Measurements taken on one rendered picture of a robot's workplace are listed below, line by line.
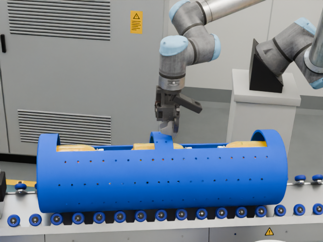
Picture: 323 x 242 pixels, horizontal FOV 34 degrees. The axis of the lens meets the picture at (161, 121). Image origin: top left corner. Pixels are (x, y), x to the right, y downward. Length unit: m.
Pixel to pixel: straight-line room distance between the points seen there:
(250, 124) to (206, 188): 0.86
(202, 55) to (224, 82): 3.09
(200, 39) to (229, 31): 2.90
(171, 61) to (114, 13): 1.67
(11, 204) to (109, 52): 1.60
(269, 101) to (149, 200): 0.97
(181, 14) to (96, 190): 0.67
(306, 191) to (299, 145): 2.21
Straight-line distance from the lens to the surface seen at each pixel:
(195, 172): 1.85
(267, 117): 2.66
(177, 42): 1.73
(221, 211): 2.00
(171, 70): 1.74
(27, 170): 3.97
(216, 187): 1.88
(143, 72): 3.47
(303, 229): 2.13
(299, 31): 2.59
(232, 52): 4.75
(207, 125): 4.57
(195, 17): 1.85
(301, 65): 2.57
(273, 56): 2.60
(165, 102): 1.82
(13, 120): 3.85
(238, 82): 2.70
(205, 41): 1.79
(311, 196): 2.24
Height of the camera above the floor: 2.19
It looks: 29 degrees down
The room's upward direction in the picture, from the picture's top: 3 degrees clockwise
